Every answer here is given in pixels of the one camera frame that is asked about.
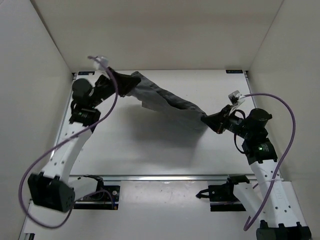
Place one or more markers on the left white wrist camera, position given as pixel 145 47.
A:
pixel 100 63

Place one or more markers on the right aluminium table rail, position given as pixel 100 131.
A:
pixel 257 145

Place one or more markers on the aluminium table rail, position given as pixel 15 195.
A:
pixel 61 125
pixel 257 145

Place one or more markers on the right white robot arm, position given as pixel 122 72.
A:
pixel 277 220

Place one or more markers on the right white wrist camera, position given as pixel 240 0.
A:
pixel 236 99

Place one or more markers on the front aluminium rail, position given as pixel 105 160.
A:
pixel 166 178

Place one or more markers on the grey pleated skirt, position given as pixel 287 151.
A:
pixel 160 100

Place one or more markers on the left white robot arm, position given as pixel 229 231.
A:
pixel 51 187

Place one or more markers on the right blue corner sticker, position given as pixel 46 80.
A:
pixel 234 71

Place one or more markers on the blue corner sticker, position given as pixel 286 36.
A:
pixel 86 73
pixel 234 71

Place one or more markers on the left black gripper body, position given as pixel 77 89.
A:
pixel 105 88

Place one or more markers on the left blue corner sticker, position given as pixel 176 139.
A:
pixel 86 73

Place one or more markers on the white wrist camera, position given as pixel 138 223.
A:
pixel 236 99
pixel 100 63

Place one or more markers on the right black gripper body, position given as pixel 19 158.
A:
pixel 235 124

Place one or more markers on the left aluminium table rail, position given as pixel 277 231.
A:
pixel 61 125

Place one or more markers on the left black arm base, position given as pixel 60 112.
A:
pixel 102 192

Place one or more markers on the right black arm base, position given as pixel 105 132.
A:
pixel 221 197

